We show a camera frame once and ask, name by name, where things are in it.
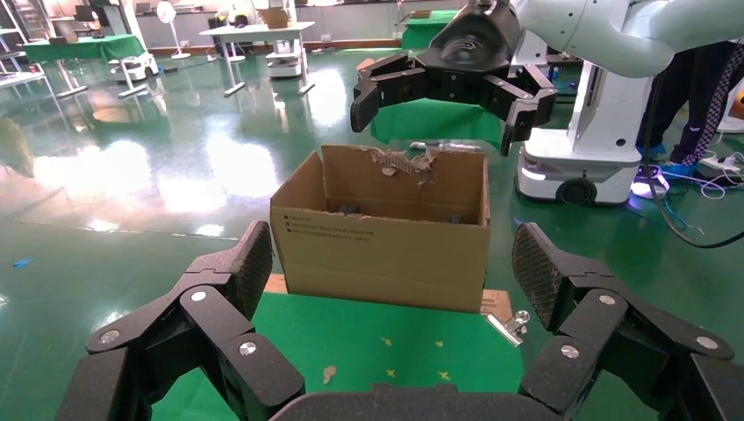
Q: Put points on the white robot column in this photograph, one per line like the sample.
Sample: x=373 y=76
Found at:
x=532 y=49

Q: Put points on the brown cardboard scrap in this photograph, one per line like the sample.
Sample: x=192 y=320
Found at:
x=329 y=375

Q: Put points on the large open cardboard carton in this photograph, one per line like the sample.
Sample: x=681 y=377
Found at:
x=383 y=261

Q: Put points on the white standing fan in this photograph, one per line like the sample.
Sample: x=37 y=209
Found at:
x=165 y=11

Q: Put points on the person in black trousers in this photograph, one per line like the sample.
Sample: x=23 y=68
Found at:
x=686 y=99

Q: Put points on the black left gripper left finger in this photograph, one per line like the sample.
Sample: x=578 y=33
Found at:
x=226 y=325

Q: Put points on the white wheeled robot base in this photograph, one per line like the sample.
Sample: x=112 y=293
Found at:
x=604 y=116

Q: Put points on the white metal side table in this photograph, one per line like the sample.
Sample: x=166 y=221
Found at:
x=23 y=78

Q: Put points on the blue floor scrap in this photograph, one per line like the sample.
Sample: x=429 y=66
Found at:
x=23 y=262

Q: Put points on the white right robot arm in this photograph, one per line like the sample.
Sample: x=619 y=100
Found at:
x=610 y=29

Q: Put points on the white round fan stand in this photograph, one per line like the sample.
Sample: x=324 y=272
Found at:
x=733 y=124

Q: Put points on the white glowing floor device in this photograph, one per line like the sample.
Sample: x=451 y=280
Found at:
x=648 y=189

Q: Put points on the white power strip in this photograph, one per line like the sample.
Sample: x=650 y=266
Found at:
x=721 y=164

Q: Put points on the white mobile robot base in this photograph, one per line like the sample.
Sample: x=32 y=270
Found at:
x=285 y=64
x=133 y=68

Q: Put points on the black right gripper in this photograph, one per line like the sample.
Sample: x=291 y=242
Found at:
x=471 y=52

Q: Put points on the green table cloth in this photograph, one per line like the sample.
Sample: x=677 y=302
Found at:
x=360 y=337

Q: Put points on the green cloth covered table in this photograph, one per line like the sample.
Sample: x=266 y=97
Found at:
x=430 y=122
x=81 y=47
x=415 y=35

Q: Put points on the white office table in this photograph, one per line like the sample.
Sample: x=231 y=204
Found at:
x=256 y=30

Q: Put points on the brown cardboard box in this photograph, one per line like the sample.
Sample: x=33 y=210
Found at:
x=274 y=17

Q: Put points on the yellow plastic stool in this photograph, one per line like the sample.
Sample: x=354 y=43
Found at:
x=738 y=107

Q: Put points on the white metal table frame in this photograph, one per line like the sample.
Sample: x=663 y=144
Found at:
x=447 y=145

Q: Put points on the silver binder clip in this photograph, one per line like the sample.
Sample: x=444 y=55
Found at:
x=504 y=330

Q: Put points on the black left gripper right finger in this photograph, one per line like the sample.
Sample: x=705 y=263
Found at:
x=587 y=325

